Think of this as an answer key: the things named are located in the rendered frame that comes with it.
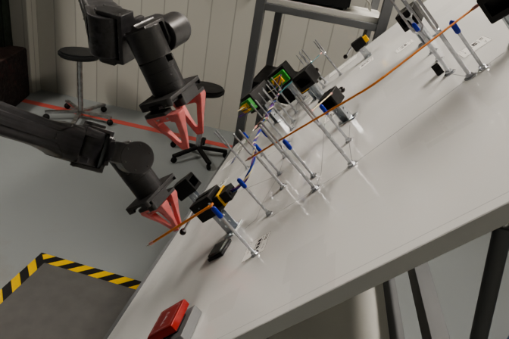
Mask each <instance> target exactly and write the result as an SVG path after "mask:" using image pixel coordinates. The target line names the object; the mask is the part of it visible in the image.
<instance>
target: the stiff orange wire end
mask: <svg viewBox="0 0 509 339"><path fill-rule="evenodd" d="M213 205H214V203H211V205H208V206H207V207H206V208H204V209H203V210H200V211H199V212H197V213H196V214H195V215H193V216H191V217H189V218H188V219H187V220H185V221H183V222H181V223H180V224H179V225H177V226H175V227H174V228H172V229H171V230H169V231H168V232H166V233H164V234H163V235H161V236H160V237H158V238H156V239H155V240H153V241H151V242H149V243H148V245H146V247H147V246H149V245H152V244H154V243H155V242H156V241H158V240H160V239H161V238H163V237H164V236H166V235H168V234H169V233H171V232H172V231H174V230H175V229H177V228H179V227H180V226H182V225H183V224H185V223H187V222H188V221H189V220H191V219H193V218H195V217H196V216H197V215H199V214H201V213H203V212H204V211H206V210H208V209H210V208H211V207H212V206H213Z"/></svg>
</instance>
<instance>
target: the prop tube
mask: <svg viewBox="0 0 509 339"><path fill-rule="evenodd" d="M508 250H509V228H508V229H503V228H501V227H500V228H498V229H496V230H494V231H492V234H491V238H490V242H489V249H488V253H487V257H486V263H485V267H484V271H483V274H482V281H481V285H480V289H479V296H478V300H477V303H476V310H475V314H474V317H473V324H472V328H471V332H470V339H488V337H489V331H490V328H491V324H492V318H493V315H494V311H495V305H496V302H497V298H498V292H499V289H500V285H501V280H502V276H503V272H504V267H505V263H506V259H507V253H508Z"/></svg>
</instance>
